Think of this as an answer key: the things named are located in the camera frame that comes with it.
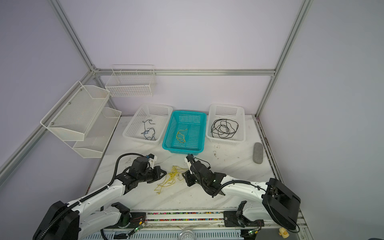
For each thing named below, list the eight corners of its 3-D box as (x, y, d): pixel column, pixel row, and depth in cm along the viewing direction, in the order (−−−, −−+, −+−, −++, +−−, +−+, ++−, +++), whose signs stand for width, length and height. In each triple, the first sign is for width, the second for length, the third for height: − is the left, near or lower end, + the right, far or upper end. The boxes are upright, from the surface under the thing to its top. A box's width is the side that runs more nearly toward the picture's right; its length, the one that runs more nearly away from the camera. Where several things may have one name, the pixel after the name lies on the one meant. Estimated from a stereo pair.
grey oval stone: (253, 162, 97) (254, 160, 94) (253, 144, 106) (254, 141, 104) (262, 164, 96) (263, 162, 93) (261, 145, 105) (263, 143, 103)
